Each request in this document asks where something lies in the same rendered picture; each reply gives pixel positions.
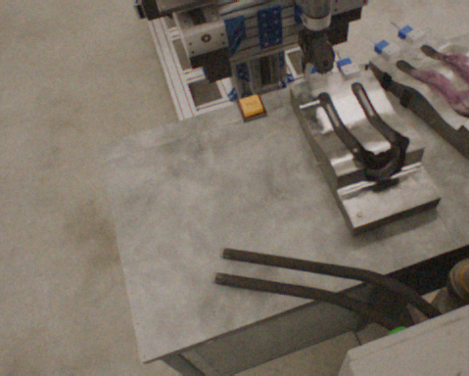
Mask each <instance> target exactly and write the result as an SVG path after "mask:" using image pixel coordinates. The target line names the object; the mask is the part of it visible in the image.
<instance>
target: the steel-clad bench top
mask: <svg viewBox="0 0 469 376"><path fill-rule="evenodd" d="M381 88H382V87H381ZM382 90H383V92H384V93H385V95H386V97H387V100H388V102H389V103H390V105H391V107H392V108H393V110H394V112H395V113H396V114H397V115H398V116H399V117H400V118H401V119H402V120H404V121H405V122H406V123H409V124H410V125H411V126H412V127H413V128H414V129H415V130H416V131H417V132H418V134H419V135H420V137H421V139H422V141H423V143H424V145H425V146H426V147H425V152H424V156H423V160H422V163H423V165H424V167H425V169H426V170H427V172H428V174H429V176H430V177H431V179H432V181H433V182H434V184H435V187H436V188H437V190H438V192H439V193H440V195H441V197H442V198H441V200H440V202H439V204H438V206H437V207H436V208H434V209H431V210H429V211H424V212H421V213H419V214H416V215H413V216H410V217H408V218H404V219H401V220H398V221H395V222H392V223H389V224H387V225H384V226H381V227H378V228H375V229H372V230H369V231H367V232H364V233H361V234H358V235H355V236H352V235H351V233H350V231H349V229H348V226H347V224H346V222H345V220H344V218H343V216H342V214H341V211H340V209H339V207H338V205H337V203H336V201H335V198H334V196H333V194H332V192H331V190H330V188H329V185H328V182H327V180H326V178H325V176H324V174H323V172H322V170H321V167H320V166H314V164H315V163H318V162H317V161H316V159H315V157H314V155H313V152H312V151H311V149H310V147H309V145H308V143H307V141H306V138H305V135H304V133H303V131H302V129H301V126H300V124H299V122H298V120H297V118H296V116H295V114H294V111H293V109H292V107H291V105H290V87H287V88H283V89H280V90H277V91H274V92H270V93H267V94H264V95H260V97H261V100H262V101H263V104H264V107H265V109H266V111H267V117H264V118H260V119H257V120H254V121H251V122H248V123H244V121H243V119H242V116H241V114H240V111H239V109H237V106H236V104H234V105H231V106H227V107H224V108H221V109H218V110H214V111H211V112H208V113H204V114H201V115H198V116H194V117H189V118H186V119H183V120H180V121H177V122H173V123H170V124H167V125H164V126H160V127H157V128H153V129H149V130H146V131H143V132H139V133H136V134H133V135H130V136H126V137H123V138H120V139H117V140H114V141H111V142H107V143H104V144H101V145H99V150H100V155H101V160H102V165H103V170H104V174H105V179H106V184H107V190H108V195H109V200H110V206H111V211H112V216H113V221H114V226H115V231H116V235H117V244H118V249H119V254H120V259H121V265H122V270H123V276H124V281H125V286H126V291H127V296H128V300H129V305H130V310H131V315H132V320H133V325H134V331H135V336H136V341H137V346H138V351H139V355H140V360H141V362H143V361H147V360H150V359H153V358H155V357H158V356H161V355H164V354H166V353H171V352H174V351H176V350H179V349H182V348H185V347H187V346H190V345H193V344H196V343H198V342H201V341H203V340H206V339H209V338H211V337H214V336H217V335H220V334H222V333H225V332H228V331H231V330H233V329H236V328H240V327H243V326H245V325H248V324H251V323H254V322H256V321H259V320H262V319H265V318H266V317H269V316H272V315H275V314H278V313H280V312H283V311H286V310H289V309H291V308H294V307H297V306H301V305H304V304H307V303H310V302H312V301H313V300H308V299H302V298H296V297H290V296H284V295H278V294H272V293H266V292H261V291H255V290H249V289H243V288H236V287H230V286H224V285H218V284H212V282H211V276H212V274H213V273H214V272H216V273H222V274H229V275H235V276H242V277H249V278H255V279H260V280H267V281H273V282H279V283H285V284H292V285H298V286H304V287H310V288H316V289H322V290H327V291H331V292H335V293H338V292H341V291H344V290H347V289H348V288H351V287H354V286H357V285H359V284H362V283H365V282H361V281H356V280H350V279H345V278H338V277H332V276H326V275H320V274H313V273H307V272H301V271H295V270H289V269H283V268H277V266H271V265H265V264H259V263H252V262H246V261H240V260H234V259H228V258H221V257H220V256H219V250H220V249H221V248H222V247H223V248H230V249H237V250H244V251H251V252H257V253H264V254H270V255H277V256H282V257H289V258H295V259H307V260H314V261H322V262H328V263H335V264H340V265H347V266H353V267H359V268H365V269H369V271H370V270H373V272H376V273H379V274H382V275H387V274H390V273H392V271H395V270H398V269H401V268H403V267H406V266H410V265H413V264H414V263H417V262H420V261H423V260H426V259H430V258H433V257H436V256H438V255H441V254H444V253H447V252H449V251H452V250H455V249H457V248H460V247H463V246H466V245H469V160H467V159H466V158H465V157H464V156H463V155H462V154H461V153H459V152H458V151H457V150H456V149H455V148H454V147H453V146H451V145H450V144H449V143H448V142H447V141H446V140H445V139H444V138H443V137H442V136H441V135H440V134H439V133H438V132H436V131H435V130H434V129H433V128H432V127H431V126H430V125H429V124H427V123H426V122H425V121H424V120H423V119H422V118H421V117H419V116H418V115H417V114H416V113H414V112H413V111H412V110H411V109H409V108H408V107H406V109H405V108H403V107H402V106H401V105H400V104H399V99H398V98H397V96H395V95H394V94H393V93H392V92H391V91H390V90H389V89H388V91H386V90H385V89H383V88H382Z"/></svg>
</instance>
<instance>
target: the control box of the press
mask: <svg viewBox="0 0 469 376"><path fill-rule="evenodd" d="M338 376H469V305H467V306H464V307H462V308H459V309H456V310H454V311H451V312H449V313H446V314H443V315H441V316H438V317H435V318H433V319H430V320H427V321H425V322H422V323H420V324H417V325H413V326H411V327H408V328H405V327H403V326H400V327H398V328H396V329H394V330H392V331H390V332H389V334H388V336H385V337H383V338H380V339H377V340H375V341H372V342H369V343H367V344H364V345H362V346H359V347H356V348H354V349H351V350H349V351H348V353H347V355H346V358H345V360H344V362H343V365H342V368H341V371H340V373H339V375H338Z"/></svg>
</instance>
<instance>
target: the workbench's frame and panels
mask: <svg viewBox="0 0 469 376"><path fill-rule="evenodd" d="M463 259H469V245H466V246H463V247H460V248H457V249H455V250H452V251H449V252H447V253H444V254H441V255H438V256H436V257H433V258H428V259H426V260H423V261H420V262H417V263H414V264H413V265H410V266H406V267H403V268H401V269H398V270H395V271H392V273H390V274H387V275H385V276H387V277H389V278H392V279H394V280H396V281H398V282H399V283H401V284H402V285H404V286H406V287H407V288H410V289H411V290H413V291H414V292H415V293H417V294H418V295H419V296H421V297H422V296H424V295H427V294H430V293H432V292H435V291H438V290H440V289H442V288H445V287H446V281H447V276H448V274H449V272H450V271H451V270H452V269H453V267H454V266H455V265H456V264H457V263H458V262H459V261H461V260H463ZM338 294H341V295H344V296H347V297H350V298H353V299H355V300H358V301H360V302H363V303H365V304H367V305H369V306H372V307H374V308H376V309H378V310H380V311H382V312H383V313H385V314H387V315H389V316H391V315H394V314H396V313H399V312H402V311H404V310H405V308H406V305H407V304H408V303H407V302H406V301H405V300H403V299H402V298H400V297H399V296H397V295H395V294H393V293H392V292H390V291H388V290H385V289H383V288H381V287H378V286H375V285H372V284H369V283H362V284H359V285H357V286H354V287H351V288H348V289H347V290H344V291H341V292H338ZM372 322H374V321H372V320H370V319H368V318H366V317H364V316H362V315H360V314H358V313H356V312H353V311H351V310H348V309H346V308H343V307H340V306H337V305H332V304H328V303H324V302H319V301H312V302H310V303H307V304H304V305H300V306H297V307H294V308H291V309H289V310H286V311H283V312H280V313H278V314H275V315H272V316H269V317H266V318H265V319H262V320H259V321H256V322H254V323H251V324H248V325H245V326H243V327H240V328H236V329H233V330H231V331H228V332H225V333H222V334H220V335H217V336H214V337H211V338H209V339H206V340H203V341H201V342H198V343H196V344H193V345H190V346H187V347H185V348H182V349H179V350H176V351H174V352H169V353H166V354H164V355H161V356H158V357H155V358H153V359H150V360H147V361H143V363H145V364H148V363H151V362H153V361H156V360H159V359H160V360H162V361H164V362H165V363H167V364H168V365H170V366H171V368H172V369H174V370H175V371H177V372H178V373H180V374H181V375H183V376H232V375H234V374H238V373H241V372H243V371H246V370H249V369H251V368H254V367H257V366H259V365H262V364H265V363H267V362H269V361H270V360H272V359H274V358H277V357H280V356H283V355H285V354H288V353H292V352H295V351H298V350H300V349H303V348H306V347H308V346H311V345H314V344H316V343H319V342H323V341H325V340H328V339H331V338H333V337H336V336H339V335H341V334H344V333H347V332H349V331H351V330H352V331H353V332H354V333H356V332H359V331H361V330H363V329H364V328H365V326H366V325H367V324H370V323H372Z"/></svg>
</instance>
